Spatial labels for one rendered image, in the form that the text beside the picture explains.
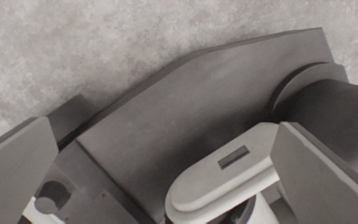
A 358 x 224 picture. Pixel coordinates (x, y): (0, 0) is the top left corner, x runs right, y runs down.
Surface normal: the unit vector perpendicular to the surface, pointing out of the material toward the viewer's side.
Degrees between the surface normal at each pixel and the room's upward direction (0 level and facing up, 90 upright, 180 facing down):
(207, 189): 90
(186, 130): 0
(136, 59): 0
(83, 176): 45
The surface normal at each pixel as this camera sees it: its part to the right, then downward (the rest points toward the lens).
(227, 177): -0.55, -0.78
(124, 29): 0.09, 0.30
